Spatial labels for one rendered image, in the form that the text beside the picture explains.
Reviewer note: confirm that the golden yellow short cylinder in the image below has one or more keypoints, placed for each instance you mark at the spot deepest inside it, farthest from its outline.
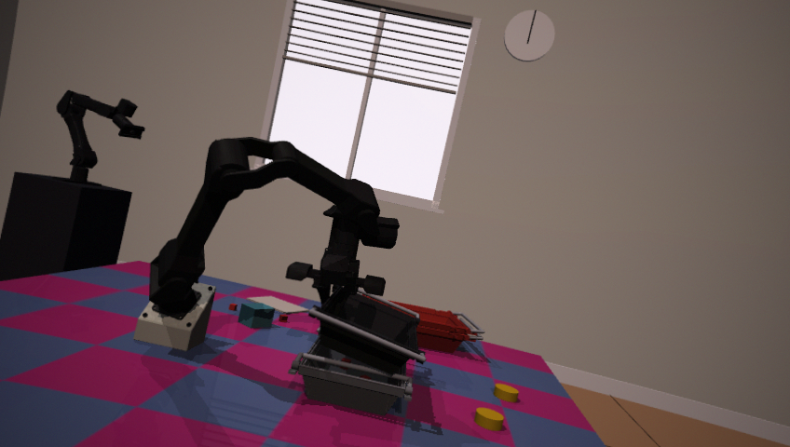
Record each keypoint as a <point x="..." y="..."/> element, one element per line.
<point x="489" y="419"/>
<point x="507" y="393"/>

